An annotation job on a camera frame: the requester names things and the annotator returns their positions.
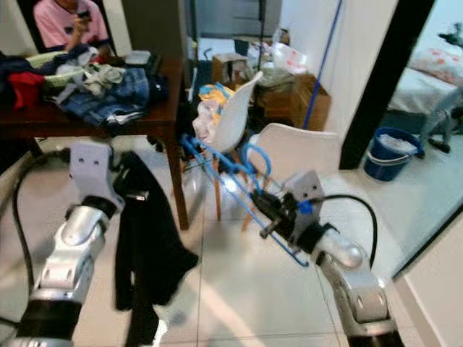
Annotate red garment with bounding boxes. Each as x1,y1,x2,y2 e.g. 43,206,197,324
11,71,46,111

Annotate small brown cardboard box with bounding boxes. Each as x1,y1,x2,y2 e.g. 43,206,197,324
211,53,249,86

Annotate white plastic bag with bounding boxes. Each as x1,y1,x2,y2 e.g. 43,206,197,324
268,42,308,73

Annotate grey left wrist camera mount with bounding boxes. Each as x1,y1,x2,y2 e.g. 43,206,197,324
69,140,125,210

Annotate blue plastic bucket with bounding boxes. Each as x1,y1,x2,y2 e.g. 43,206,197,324
363,127,424,183

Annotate dark navy shirt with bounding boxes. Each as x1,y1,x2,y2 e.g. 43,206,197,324
114,150,200,347

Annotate dark brown wooden table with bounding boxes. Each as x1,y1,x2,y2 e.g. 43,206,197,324
0,58,191,232

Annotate bed with white sheet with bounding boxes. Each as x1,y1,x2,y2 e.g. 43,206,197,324
405,47,463,116

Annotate black door frame post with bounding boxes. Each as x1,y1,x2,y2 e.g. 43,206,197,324
338,0,439,171

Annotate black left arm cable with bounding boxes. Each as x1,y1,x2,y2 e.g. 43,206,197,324
11,148,73,290

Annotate small grey flat box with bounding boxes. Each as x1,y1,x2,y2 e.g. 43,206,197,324
125,51,153,67

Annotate grey humanoid robot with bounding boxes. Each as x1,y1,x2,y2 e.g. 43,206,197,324
420,22,463,153

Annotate large brown cardboard box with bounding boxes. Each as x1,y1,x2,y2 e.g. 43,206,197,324
260,72,331,131

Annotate green laundry basket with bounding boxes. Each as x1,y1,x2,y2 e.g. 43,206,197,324
27,51,95,91

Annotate blue plastic hanger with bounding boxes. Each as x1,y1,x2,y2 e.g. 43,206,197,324
179,135,310,268

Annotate blue denim jeans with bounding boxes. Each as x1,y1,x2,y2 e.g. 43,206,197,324
59,67,169,127

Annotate person in pink shirt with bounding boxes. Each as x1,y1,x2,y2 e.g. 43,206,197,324
35,0,111,53

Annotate colourful yellow blue clothes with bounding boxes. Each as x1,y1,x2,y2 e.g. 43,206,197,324
194,83,234,142

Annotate blue mop stick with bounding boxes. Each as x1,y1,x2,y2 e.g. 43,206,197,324
302,0,344,131

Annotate light grey cloth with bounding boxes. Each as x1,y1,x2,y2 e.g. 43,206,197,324
76,61,127,98

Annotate white chair wooden legs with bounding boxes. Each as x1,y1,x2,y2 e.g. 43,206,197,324
246,123,342,189
192,71,263,232

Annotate thin black stand pole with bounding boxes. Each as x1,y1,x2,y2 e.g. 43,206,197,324
257,0,266,55

